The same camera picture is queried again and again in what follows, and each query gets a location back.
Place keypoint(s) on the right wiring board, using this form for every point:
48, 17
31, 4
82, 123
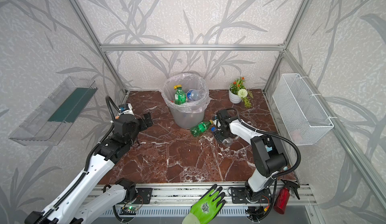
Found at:
256, 214

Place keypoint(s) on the red spray bottle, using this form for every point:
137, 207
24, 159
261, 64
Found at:
284, 195

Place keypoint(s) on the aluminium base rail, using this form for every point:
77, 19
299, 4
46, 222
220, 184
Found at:
185, 194

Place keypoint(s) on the clear acrylic wall shelf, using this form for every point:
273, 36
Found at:
48, 124

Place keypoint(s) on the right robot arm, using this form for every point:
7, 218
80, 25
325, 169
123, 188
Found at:
269, 155

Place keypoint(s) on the clear bottle large blue label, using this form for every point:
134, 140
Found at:
195, 94

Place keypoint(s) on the white wire mesh basket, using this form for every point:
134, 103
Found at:
304, 118

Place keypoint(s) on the aluminium cage frame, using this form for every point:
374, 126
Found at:
363, 165

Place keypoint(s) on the white pot with flowers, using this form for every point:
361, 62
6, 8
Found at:
239, 93

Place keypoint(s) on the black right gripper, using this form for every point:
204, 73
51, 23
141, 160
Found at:
218, 129

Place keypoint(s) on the left green circuit board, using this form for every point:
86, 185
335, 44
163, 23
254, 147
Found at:
130, 210

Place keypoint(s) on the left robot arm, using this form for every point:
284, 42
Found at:
69, 207

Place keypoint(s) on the green bottle yellow cap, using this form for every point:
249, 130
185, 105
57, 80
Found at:
180, 95
201, 128

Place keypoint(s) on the translucent pink bin liner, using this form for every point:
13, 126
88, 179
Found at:
188, 81

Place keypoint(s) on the clear bottle small blue label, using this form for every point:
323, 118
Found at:
227, 140

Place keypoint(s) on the grey mesh waste bin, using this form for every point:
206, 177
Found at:
187, 120

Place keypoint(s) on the green and black work glove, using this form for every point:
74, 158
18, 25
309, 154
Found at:
207, 207

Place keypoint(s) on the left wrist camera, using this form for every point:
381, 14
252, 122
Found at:
125, 109

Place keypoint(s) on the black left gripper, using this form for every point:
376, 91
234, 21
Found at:
141, 123

